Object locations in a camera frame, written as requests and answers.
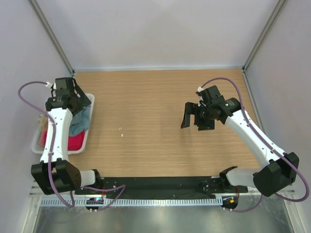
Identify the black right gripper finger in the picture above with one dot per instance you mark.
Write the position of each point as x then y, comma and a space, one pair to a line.
188, 111
206, 125

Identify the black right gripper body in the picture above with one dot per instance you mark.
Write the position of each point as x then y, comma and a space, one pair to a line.
202, 112

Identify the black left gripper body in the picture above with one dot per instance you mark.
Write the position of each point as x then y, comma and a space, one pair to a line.
80, 104

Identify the blue-grey t shirt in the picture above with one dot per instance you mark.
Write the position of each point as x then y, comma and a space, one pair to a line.
80, 122

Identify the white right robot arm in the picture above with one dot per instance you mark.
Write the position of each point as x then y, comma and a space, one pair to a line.
278, 168

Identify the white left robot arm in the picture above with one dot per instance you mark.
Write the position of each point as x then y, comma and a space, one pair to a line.
54, 171

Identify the cream t shirt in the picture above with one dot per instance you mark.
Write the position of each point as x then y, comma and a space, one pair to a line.
43, 123

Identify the red t shirt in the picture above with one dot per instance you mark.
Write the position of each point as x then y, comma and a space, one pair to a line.
74, 142

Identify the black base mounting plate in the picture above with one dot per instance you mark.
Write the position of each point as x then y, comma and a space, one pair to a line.
201, 184

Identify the right black camera box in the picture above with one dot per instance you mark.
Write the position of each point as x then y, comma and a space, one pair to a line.
211, 96

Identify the black camera box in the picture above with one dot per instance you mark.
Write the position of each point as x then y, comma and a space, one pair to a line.
65, 83
211, 96

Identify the left black camera box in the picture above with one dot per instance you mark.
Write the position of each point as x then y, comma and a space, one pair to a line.
65, 83

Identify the white slotted cable duct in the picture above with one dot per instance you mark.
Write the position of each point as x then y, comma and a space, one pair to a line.
96, 202

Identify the left aluminium frame post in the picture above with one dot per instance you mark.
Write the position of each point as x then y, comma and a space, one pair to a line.
50, 33

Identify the aluminium frame post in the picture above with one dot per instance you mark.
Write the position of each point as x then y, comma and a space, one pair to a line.
265, 32
50, 33

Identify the right aluminium frame post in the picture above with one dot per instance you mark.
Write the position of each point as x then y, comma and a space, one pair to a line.
265, 32

